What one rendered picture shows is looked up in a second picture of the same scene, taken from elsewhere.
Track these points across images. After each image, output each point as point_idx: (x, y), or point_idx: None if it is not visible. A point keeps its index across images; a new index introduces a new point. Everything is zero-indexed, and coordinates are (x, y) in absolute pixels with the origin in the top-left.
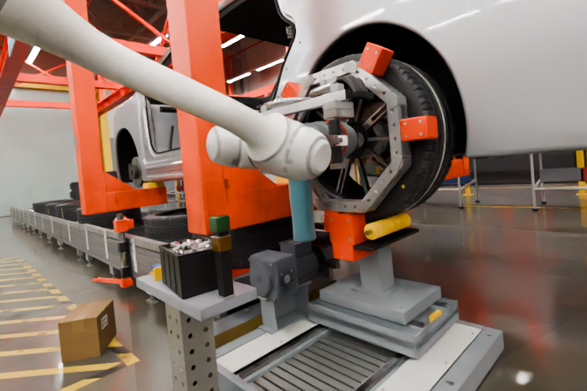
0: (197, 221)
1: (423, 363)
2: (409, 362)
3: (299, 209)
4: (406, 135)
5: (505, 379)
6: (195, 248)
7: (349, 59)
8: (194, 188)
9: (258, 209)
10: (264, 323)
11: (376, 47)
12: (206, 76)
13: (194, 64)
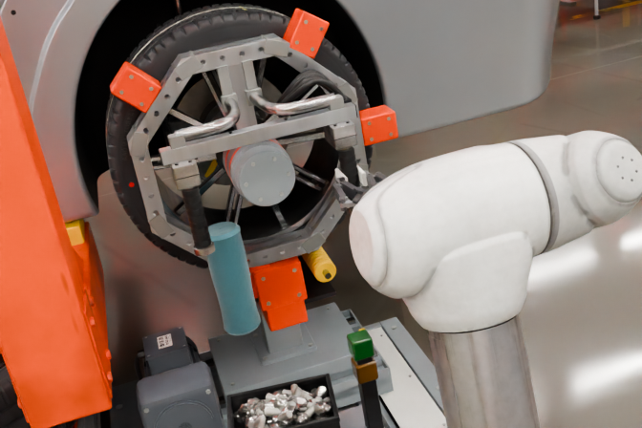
0: (74, 395)
1: (396, 391)
2: (387, 399)
3: (244, 284)
4: (373, 139)
5: (433, 359)
6: (309, 401)
7: (239, 23)
8: (53, 337)
9: (101, 321)
10: None
11: (319, 21)
12: (18, 95)
13: (9, 76)
